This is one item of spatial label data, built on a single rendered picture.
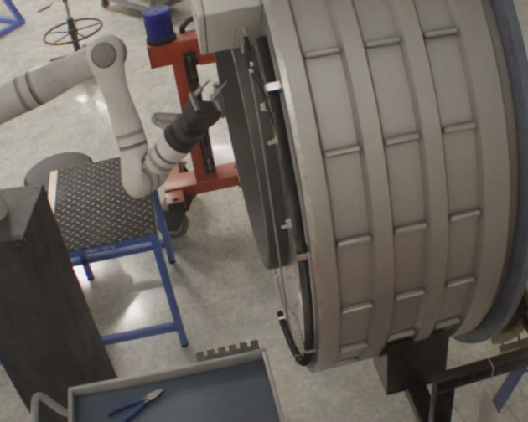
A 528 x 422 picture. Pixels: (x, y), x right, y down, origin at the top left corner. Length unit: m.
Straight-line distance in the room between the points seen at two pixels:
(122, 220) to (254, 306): 0.73
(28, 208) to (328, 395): 1.34
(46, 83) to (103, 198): 1.13
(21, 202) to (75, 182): 0.97
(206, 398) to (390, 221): 0.78
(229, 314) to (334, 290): 1.63
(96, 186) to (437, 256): 1.71
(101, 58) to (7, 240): 0.53
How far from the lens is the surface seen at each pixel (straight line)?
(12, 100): 1.73
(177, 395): 1.92
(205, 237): 3.42
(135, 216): 2.63
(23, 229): 1.86
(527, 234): 1.48
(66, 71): 1.73
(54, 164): 3.43
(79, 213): 2.74
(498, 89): 1.38
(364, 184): 1.33
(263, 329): 2.93
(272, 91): 1.29
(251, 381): 1.91
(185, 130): 1.56
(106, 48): 1.66
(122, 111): 1.68
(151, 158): 1.65
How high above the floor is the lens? 2.13
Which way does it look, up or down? 37 degrees down
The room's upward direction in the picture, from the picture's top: 9 degrees counter-clockwise
